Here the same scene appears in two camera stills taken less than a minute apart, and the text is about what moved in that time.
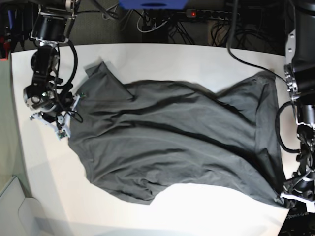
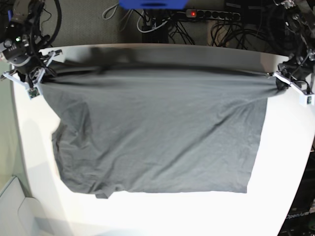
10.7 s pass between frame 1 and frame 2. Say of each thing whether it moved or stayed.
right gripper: moved
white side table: stayed
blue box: stayed
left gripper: moved
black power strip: stayed
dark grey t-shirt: moved
